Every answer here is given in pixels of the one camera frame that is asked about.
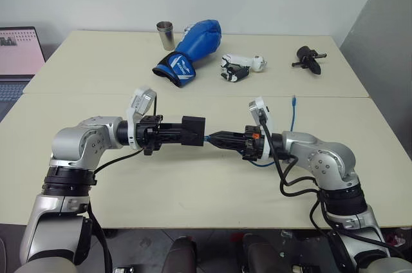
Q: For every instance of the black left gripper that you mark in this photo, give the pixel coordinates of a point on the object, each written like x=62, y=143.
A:
x=149, y=136

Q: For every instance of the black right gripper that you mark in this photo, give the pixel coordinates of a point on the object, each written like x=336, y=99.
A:
x=252, y=144

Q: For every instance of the small black box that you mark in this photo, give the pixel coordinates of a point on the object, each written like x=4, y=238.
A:
x=193, y=129

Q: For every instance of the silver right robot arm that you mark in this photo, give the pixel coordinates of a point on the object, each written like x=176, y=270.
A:
x=325, y=160

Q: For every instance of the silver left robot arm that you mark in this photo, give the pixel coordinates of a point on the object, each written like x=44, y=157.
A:
x=75, y=144

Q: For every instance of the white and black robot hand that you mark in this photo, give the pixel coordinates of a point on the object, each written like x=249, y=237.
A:
x=241, y=65

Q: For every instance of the steel cup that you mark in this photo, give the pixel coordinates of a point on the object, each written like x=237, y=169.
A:
x=166, y=36

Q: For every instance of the blue boxing glove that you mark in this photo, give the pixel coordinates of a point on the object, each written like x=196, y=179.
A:
x=198, y=39

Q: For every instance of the black gripper part with rod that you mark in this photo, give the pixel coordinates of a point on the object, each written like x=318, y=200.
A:
x=309, y=57

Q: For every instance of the dark rounded shape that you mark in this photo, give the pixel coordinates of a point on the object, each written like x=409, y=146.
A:
x=260, y=253
x=180, y=253

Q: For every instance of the open laptop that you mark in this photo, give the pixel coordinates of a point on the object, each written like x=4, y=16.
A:
x=16, y=51

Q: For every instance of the pink object on floor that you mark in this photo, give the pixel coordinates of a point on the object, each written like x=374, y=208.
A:
x=394, y=240

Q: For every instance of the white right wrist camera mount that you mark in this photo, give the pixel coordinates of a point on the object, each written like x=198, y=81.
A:
x=259, y=107

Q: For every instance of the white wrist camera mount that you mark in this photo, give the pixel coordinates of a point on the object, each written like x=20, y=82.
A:
x=141, y=99
x=259, y=107

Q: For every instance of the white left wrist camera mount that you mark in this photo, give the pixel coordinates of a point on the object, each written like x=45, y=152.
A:
x=141, y=99

